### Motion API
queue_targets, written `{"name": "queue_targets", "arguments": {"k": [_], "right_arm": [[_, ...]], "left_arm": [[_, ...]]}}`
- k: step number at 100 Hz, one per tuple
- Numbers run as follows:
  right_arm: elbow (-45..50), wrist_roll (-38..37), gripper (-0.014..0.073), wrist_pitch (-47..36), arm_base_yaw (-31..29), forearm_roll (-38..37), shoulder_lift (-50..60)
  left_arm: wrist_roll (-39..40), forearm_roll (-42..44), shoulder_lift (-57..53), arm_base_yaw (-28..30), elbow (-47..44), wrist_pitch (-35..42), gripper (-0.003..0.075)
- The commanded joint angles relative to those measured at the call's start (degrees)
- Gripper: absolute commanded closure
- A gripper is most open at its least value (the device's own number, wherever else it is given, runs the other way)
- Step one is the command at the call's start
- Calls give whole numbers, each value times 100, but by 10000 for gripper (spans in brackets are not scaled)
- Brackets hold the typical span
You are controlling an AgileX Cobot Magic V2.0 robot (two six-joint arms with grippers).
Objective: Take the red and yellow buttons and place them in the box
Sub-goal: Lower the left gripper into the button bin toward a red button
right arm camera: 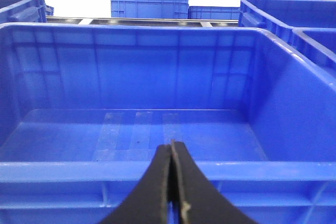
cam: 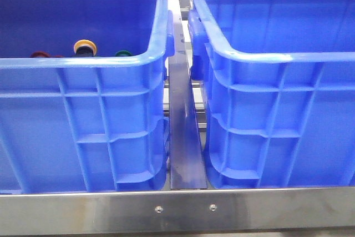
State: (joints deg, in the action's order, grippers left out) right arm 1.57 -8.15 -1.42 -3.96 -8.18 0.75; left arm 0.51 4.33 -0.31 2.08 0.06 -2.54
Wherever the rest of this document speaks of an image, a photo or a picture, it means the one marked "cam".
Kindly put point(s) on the red mushroom push button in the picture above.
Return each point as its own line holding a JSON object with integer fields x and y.
{"x": 42, "y": 54}

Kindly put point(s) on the green push button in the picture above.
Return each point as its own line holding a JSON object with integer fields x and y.
{"x": 123, "y": 53}

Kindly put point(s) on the right blue plastic crate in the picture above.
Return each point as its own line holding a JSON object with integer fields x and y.
{"x": 277, "y": 81}

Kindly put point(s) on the blue plastic crate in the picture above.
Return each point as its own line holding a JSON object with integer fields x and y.
{"x": 83, "y": 123}
{"x": 277, "y": 81}

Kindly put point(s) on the left blue plastic crate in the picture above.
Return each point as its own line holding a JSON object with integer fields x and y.
{"x": 83, "y": 123}

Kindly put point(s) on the steel divider rail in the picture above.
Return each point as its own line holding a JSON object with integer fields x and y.
{"x": 187, "y": 168}

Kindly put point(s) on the left rail screw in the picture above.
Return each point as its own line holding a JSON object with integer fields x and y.
{"x": 159, "y": 209}

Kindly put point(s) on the rail screw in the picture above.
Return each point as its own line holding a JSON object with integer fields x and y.
{"x": 213, "y": 207}
{"x": 159, "y": 209}

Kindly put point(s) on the right rail screw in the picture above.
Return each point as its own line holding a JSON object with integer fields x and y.
{"x": 213, "y": 207}

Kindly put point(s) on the steel front shelf rail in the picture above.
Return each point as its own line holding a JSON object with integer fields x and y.
{"x": 185, "y": 211}

